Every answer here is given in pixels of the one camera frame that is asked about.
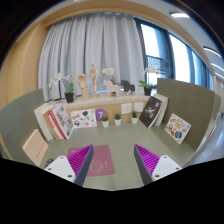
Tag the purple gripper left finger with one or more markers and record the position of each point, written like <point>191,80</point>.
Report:
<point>73,168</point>

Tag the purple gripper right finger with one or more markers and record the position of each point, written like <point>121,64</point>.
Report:
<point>153,167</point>

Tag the beige wooden notebook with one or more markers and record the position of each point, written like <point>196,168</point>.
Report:
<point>35,147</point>

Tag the colourful sticker card right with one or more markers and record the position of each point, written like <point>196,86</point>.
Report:
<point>177,128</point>

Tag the illustrated picture card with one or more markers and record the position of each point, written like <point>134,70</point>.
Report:
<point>84,118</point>

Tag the red white book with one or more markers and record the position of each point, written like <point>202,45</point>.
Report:
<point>61,120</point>

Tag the small potted plant right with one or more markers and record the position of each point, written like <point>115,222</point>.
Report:
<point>134,117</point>

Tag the small potted plant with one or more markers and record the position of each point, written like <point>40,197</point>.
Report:
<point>134,117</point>
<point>105,121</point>
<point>117,119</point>

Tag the small potted plant left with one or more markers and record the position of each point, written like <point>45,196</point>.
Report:
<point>105,121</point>

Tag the white books right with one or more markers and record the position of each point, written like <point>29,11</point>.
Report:
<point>163,108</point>

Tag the black magazine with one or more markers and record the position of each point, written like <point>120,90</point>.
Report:
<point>150,111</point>

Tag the small potted plant middle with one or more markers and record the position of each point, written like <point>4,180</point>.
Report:
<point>117,119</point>

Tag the purple number seven disc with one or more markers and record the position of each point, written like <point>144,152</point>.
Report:
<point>100,113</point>

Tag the white book stack left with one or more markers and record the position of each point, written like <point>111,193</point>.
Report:
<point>42,122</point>

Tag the wooden shelf with sockets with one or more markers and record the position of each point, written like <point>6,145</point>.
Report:
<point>124,104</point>

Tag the white orchid black pot left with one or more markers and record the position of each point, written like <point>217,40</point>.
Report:
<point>69,86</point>

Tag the white orchid black pot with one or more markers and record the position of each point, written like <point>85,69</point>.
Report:
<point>69,86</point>
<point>148,86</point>

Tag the green desk partition left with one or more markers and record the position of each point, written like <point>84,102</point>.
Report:
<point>17,122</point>

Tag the green desk partition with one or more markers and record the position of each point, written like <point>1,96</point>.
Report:
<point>191,102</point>
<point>17,122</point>

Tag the green desk partition right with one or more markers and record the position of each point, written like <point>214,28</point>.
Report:
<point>191,102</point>

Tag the black wooden horse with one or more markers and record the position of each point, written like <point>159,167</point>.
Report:
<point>127,86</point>

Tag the pink wooden horse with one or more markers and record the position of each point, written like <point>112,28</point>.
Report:
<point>111,88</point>

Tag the wooden hand model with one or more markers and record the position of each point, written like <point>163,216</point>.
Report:
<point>82,82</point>

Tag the white orchid black pot right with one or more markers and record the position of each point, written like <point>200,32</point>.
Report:
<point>148,86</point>

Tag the wooden mannequin figure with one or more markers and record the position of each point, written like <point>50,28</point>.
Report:
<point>93,74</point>

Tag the white orchid middle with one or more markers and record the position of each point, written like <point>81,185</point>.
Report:
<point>109,72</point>

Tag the grey curtain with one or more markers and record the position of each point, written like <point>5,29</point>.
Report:
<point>96,40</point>

